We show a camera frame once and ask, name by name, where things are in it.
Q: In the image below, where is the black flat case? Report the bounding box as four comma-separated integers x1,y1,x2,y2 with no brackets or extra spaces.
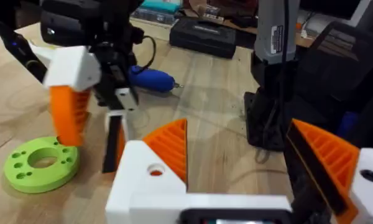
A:
168,17,237,59

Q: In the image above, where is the blue electric screwdriver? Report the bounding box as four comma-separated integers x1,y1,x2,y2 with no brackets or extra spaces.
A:
127,65,184,93

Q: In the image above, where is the teal box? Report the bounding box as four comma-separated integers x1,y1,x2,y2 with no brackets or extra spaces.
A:
139,0,183,14

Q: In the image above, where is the clear plastic parts box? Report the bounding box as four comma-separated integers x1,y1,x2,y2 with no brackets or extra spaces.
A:
132,7,178,26

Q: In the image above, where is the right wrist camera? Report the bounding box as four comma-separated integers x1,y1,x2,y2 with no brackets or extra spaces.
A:
39,0,102,48

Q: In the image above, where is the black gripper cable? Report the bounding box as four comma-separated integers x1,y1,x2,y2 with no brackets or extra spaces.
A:
136,35,157,75

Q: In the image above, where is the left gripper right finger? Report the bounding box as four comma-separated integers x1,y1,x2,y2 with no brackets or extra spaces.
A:
285,118,373,224

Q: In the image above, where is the green disc with holes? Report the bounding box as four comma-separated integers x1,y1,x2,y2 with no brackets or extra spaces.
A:
2,136,80,194

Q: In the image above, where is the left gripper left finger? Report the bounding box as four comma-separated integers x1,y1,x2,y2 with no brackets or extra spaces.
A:
105,118,188,224

